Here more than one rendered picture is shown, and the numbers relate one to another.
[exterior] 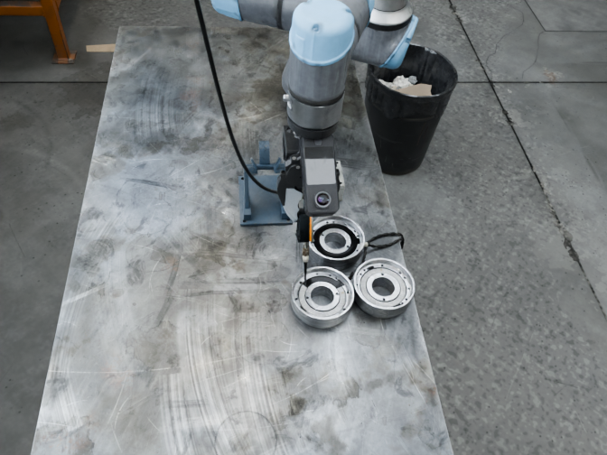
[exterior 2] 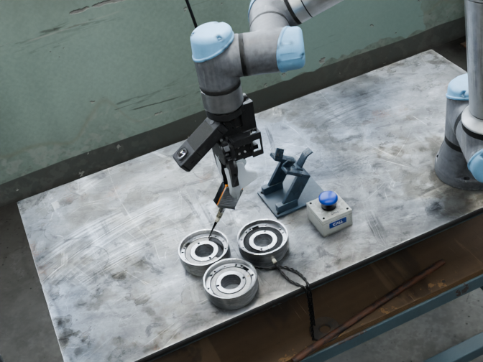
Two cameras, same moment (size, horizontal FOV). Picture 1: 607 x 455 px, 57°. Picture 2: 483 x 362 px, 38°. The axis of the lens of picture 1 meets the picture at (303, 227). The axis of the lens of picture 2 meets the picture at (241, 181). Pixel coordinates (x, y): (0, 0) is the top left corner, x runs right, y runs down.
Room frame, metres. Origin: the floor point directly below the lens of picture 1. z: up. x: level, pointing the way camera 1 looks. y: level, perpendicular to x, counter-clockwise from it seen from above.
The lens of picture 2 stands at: (0.48, -1.08, 1.82)
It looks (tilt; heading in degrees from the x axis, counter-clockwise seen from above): 39 degrees down; 82
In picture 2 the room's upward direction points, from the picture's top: 10 degrees counter-clockwise
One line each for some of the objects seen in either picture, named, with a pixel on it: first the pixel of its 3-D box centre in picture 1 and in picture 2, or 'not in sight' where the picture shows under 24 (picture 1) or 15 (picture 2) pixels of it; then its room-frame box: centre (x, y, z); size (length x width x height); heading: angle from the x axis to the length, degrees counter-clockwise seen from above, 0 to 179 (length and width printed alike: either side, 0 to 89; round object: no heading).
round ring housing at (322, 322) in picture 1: (322, 298); (205, 253); (0.52, -0.04, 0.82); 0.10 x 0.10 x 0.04
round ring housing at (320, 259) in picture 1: (334, 243); (263, 243); (0.64, -0.06, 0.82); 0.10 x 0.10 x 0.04
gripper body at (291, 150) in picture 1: (309, 143); (232, 130); (0.62, 0.00, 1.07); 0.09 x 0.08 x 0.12; 11
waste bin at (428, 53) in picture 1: (401, 114); not in sight; (1.81, -0.34, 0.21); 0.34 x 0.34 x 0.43
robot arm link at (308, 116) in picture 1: (312, 102); (221, 95); (0.62, 0.01, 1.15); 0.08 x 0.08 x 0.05
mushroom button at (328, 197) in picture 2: not in sight; (328, 204); (0.79, -0.03, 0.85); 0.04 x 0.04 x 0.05
